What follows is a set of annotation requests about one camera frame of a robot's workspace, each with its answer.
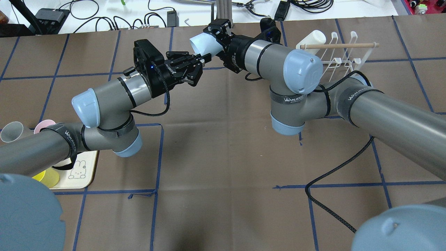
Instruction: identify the cream rabbit print tray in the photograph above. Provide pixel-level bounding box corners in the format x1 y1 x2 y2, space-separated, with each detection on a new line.
50 151 99 190

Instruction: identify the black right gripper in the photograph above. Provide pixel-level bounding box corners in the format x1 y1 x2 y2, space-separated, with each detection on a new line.
203 19 251 73

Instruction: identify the pale green plastic cup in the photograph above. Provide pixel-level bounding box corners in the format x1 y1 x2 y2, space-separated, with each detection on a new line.
295 30 326 50

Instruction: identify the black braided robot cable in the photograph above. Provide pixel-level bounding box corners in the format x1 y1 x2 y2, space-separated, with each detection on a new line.
305 70 375 233

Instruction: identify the pink plastic cup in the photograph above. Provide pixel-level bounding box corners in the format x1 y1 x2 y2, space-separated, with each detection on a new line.
33 119 56 135

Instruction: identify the grey plastic cup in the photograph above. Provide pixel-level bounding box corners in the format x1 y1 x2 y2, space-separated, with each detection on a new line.
0 121 24 143

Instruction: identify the yellow plastic cup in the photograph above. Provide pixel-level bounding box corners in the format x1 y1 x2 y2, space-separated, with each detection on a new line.
32 167 60 188

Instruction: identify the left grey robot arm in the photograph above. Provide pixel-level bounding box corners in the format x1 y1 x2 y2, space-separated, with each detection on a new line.
0 39 215 176

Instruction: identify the white wire cup rack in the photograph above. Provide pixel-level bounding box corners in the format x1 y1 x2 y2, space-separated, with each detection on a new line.
300 31 380 82

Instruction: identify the black power adapter brick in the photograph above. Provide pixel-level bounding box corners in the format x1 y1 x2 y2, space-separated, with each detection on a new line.
166 10 179 27

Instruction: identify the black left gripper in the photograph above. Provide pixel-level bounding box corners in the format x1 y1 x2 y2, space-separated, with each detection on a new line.
134 39 212 98

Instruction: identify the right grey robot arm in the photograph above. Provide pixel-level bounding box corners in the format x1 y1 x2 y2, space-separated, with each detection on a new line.
191 18 446 180

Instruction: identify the light blue plastic cup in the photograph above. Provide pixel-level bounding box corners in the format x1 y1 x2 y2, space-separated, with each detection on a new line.
189 33 223 57

